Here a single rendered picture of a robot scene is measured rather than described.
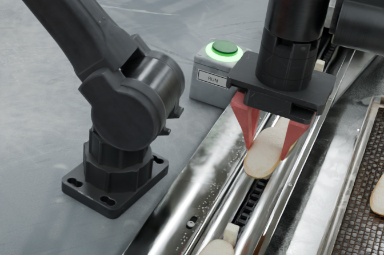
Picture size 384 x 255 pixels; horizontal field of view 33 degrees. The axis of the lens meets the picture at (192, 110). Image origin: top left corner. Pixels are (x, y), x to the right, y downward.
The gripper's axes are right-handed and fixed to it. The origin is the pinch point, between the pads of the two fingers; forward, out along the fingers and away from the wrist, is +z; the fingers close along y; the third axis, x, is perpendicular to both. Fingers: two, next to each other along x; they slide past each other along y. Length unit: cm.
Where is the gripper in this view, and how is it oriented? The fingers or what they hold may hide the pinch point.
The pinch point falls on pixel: (267, 146)
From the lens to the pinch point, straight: 72.3
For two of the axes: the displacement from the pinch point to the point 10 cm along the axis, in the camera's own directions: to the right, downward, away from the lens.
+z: -1.0, 8.2, 5.7
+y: 9.2, 3.0, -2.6
